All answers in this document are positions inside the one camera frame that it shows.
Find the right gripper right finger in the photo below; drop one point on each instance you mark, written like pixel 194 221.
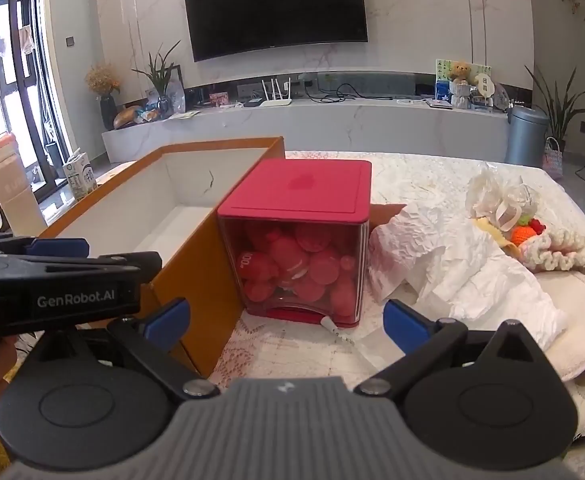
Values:
pixel 426 344

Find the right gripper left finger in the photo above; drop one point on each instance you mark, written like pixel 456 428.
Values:
pixel 149 342

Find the white paper towel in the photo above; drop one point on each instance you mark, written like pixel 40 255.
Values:
pixel 458 271

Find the orange crochet fruit toy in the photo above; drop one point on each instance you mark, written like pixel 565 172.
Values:
pixel 526 227

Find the white crochet ruffle scrunchie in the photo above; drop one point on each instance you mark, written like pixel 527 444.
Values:
pixel 553 250

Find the yellow microfiber cloth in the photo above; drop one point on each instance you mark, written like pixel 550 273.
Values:
pixel 506 245

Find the clear gift bag with ribbon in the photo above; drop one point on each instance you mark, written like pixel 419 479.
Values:
pixel 504 202

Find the pink water bottle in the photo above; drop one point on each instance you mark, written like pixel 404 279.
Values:
pixel 19 210

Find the orange cardboard storage box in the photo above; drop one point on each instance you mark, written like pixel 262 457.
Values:
pixel 166 202

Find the small milk carton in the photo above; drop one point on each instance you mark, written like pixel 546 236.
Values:
pixel 79 174

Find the cream round cushion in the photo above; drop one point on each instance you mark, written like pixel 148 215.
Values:
pixel 567 291

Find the red capsule dispenser box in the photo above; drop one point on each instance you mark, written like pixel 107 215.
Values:
pixel 296 232

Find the marble TV console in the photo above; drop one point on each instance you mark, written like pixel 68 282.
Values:
pixel 407 127

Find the pink woven basket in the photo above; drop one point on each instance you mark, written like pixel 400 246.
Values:
pixel 552 160

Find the grey pedal trash bin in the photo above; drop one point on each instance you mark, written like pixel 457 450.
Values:
pixel 527 132

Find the dried flowers in vase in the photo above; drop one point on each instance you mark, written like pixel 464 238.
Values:
pixel 103 81

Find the green plant in glass vase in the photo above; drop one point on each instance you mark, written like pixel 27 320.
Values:
pixel 159 74

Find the white wifi router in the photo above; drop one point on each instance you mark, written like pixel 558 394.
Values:
pixel 274 95

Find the tall potted floor plant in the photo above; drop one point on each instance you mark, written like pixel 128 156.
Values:
pixel 562 108

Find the teddy bear on console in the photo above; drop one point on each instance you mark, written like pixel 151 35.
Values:
pixel 460 72

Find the black wall television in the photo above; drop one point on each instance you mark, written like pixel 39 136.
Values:
pixel 225 27

